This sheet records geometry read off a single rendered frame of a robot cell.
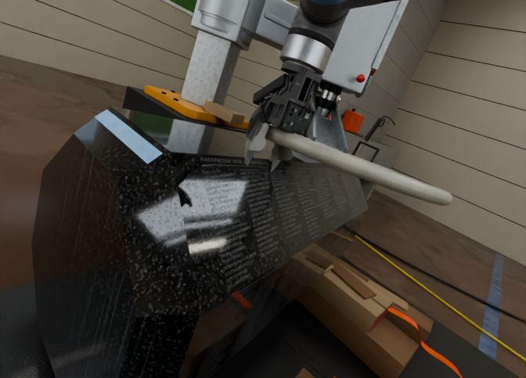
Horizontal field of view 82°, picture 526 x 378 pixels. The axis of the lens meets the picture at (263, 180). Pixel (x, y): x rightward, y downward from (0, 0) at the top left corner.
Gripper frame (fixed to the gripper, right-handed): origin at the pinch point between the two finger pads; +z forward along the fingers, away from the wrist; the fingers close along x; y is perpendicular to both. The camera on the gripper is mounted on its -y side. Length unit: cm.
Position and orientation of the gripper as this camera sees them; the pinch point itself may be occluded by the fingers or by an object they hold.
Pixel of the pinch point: (259, 161)
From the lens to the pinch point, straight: 64.3
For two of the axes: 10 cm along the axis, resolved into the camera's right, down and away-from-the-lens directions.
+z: -3.5, 9.1, 2.1
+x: 8.2, 1.9, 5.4
